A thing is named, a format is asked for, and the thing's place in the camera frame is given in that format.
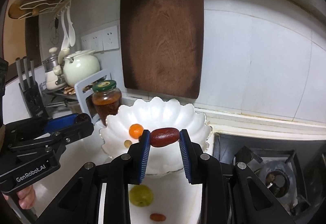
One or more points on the black burner grate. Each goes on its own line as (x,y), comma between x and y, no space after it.
(244,155)

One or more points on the white scalloped bowl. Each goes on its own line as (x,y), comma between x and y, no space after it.
(165,114)

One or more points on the white frame rack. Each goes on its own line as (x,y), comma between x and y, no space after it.
(80,91)

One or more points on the person's left hand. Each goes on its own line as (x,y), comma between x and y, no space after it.
(25,196)

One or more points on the white wall socket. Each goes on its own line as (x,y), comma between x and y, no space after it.
(110,37)
(97,41)
(86,43)

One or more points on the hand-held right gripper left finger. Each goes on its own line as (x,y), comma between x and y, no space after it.
(144,157)

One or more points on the dark wooden cutting board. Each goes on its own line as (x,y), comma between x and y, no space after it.
(163,35)

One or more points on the black glass cooktop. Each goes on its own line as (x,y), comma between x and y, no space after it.
(224,146)

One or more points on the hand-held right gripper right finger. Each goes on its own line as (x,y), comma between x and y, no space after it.
(185,160)

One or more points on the dark corner shelf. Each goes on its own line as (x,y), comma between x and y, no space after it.
(58,96)

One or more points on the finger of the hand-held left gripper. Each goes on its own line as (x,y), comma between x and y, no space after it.
(76,132)
(61,123)

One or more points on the green apple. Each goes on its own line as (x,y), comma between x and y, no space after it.
(141,196)

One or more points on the black knife block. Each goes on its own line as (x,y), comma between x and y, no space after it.
(34,101)

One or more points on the steel pot with lid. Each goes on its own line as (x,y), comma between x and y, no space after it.
(51,62)

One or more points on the cream ceramic pot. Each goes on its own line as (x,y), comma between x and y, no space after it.
(81,68)

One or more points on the glass jar green lid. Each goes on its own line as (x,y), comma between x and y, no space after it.
(107,104)

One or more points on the red date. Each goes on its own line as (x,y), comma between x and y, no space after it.
(158,217)
(164,137)

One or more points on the black scissors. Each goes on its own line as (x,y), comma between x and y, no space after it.
(56,23)

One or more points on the white spoon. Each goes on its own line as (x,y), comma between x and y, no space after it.
(64,40)
(71,35)

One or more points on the round wooden board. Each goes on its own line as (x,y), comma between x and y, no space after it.
(28,6)

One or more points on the small tan longan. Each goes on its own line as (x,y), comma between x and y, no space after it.
(127,143)

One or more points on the orange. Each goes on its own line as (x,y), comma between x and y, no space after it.
(135,130)

